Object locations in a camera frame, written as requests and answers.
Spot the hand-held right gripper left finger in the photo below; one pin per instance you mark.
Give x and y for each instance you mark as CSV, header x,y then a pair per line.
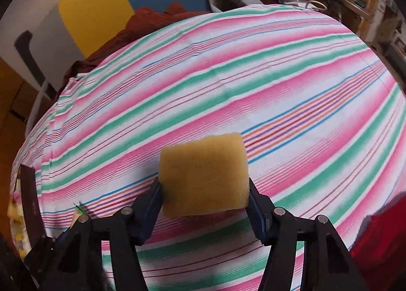
x,y
152,211

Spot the rust brown blanket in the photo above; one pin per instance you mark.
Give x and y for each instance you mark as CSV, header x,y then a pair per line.
x,y
142,21

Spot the red garment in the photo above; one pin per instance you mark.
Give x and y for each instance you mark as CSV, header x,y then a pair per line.
x,y
387,240

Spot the orange wooden wardrobe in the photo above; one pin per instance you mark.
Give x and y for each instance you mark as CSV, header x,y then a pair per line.
x,y
9,104

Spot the yellow sponge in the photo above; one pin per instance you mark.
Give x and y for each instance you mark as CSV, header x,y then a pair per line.
x,y
203,173

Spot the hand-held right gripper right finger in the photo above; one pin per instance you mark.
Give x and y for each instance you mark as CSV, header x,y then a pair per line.
x,y
257,215

